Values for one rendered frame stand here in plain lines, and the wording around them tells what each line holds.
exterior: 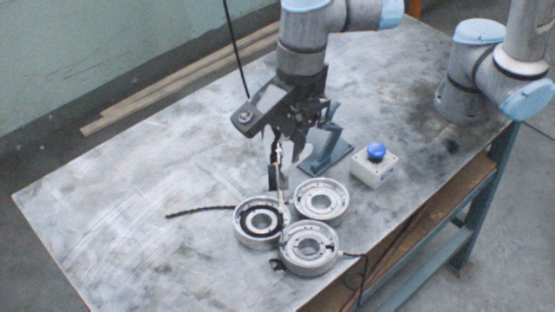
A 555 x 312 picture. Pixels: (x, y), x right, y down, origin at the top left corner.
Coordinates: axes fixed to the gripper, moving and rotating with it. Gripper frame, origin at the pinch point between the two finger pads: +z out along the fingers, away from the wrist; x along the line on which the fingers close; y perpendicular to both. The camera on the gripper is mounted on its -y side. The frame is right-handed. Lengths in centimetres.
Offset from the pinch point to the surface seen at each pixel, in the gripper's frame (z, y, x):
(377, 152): 2.7, 21.6, -6.0
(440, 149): 7.7, 40.2, -10.7
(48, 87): 71, 12, 155
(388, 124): 8.2, 37.8, 2.7
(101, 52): 63, 39, 156
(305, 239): 10.5, -0.1, -9.4
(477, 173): 29, 68, -12
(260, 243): 10.8, -6.9, -5.0
